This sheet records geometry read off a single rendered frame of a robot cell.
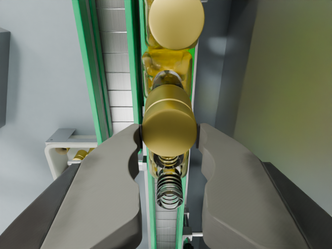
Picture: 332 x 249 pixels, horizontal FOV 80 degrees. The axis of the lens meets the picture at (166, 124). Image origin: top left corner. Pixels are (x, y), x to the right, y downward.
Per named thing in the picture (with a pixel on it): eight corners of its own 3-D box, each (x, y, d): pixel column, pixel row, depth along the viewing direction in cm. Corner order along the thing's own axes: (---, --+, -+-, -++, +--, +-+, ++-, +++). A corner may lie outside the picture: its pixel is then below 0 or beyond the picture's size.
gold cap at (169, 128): (189, 126, 16) (197, 158, 13) (146, 126, 16) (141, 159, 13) (191, 83, 15) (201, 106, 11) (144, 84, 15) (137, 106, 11)
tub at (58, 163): (133, 172, 70) (129, 191, 62) (69, 172, 70) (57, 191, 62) (129, 128, 62) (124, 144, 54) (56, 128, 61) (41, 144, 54)
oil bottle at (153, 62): (180, 67, 41) (193, 109, 22) (152, 67, 41) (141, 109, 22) (180, 37, 38) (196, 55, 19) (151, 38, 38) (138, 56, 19)
